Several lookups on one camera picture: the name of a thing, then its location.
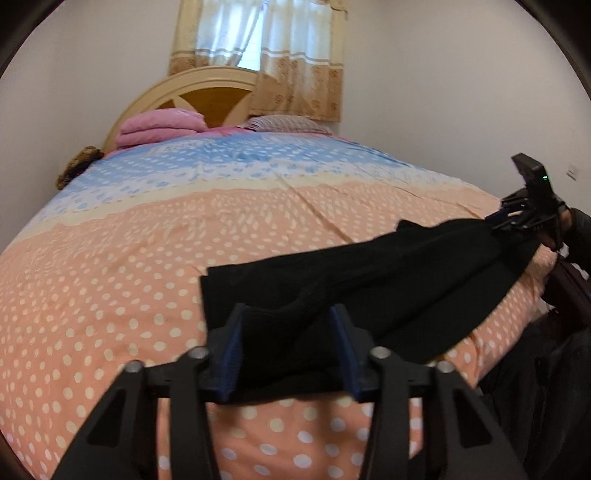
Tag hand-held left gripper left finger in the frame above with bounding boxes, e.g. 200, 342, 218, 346
52, 304, 252, 480

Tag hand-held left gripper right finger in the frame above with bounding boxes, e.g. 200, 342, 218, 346
329, 304, 529, 480

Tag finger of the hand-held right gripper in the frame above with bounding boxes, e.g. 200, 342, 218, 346
501, 189, 529, 213
487, 211, 532, 230

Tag black pants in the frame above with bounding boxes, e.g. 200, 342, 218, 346
199, 219, 543, 407

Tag person's right hand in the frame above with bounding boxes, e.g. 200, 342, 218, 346
540, 208, 591, 268

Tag polka dot bedspread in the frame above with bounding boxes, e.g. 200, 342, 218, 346
0, 131, 559, 480

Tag person's dark clothing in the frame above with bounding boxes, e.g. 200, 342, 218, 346
475, 314, 591, 480

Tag striped pillow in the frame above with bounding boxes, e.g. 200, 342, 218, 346
245, 115, 333, 136

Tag folded pink blanket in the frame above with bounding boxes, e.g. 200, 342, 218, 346
115, 109, 208, 149

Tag brown fuzzy cloth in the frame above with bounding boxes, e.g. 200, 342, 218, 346
55, 146, 103, 190

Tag beige patterned curtain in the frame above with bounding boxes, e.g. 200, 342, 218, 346
167, 0, 348, 123

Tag cream wooden headboard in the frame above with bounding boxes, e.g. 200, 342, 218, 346
102, 66, 259, 153

